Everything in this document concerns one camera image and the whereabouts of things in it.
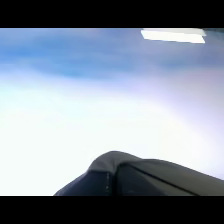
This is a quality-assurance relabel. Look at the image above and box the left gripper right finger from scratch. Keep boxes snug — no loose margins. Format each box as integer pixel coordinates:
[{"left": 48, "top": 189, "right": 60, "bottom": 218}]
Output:
[{"left": 111, "top": 150, "right": 224, "bottom": 197}]

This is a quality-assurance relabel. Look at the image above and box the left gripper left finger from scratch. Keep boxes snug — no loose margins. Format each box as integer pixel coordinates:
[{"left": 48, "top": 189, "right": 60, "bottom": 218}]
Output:
[{"left": 54, "top": 150, "right": 118, "bottom": 197}]

